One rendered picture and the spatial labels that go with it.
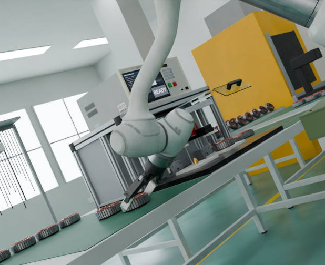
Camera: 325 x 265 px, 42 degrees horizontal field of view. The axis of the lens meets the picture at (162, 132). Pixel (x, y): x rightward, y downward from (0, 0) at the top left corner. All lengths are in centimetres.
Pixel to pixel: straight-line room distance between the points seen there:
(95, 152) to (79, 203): 705
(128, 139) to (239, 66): 460
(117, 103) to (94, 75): 832
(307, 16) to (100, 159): 122
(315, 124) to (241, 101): 449
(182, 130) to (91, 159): 84
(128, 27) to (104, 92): 415
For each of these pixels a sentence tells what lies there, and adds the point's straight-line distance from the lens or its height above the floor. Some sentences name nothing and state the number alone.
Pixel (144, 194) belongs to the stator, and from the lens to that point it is 159.
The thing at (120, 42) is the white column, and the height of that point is 251.
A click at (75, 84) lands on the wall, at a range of 996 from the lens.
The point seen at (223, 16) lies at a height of 217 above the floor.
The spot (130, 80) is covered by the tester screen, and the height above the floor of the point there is 126.
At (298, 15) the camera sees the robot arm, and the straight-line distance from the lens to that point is 122.
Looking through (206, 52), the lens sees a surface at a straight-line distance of 601.
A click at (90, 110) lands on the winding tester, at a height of 123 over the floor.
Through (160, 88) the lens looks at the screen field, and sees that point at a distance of 212.
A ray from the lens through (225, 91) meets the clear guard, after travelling 204.
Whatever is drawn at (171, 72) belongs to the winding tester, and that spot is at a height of 124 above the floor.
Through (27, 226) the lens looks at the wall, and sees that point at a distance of 851.
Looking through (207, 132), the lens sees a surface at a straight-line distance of 213.
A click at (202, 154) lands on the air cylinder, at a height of 79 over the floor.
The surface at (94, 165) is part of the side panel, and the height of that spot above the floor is 96.
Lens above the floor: 93
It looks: 1 degrees up
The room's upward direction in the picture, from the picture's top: 24 degrees counter-clockwise
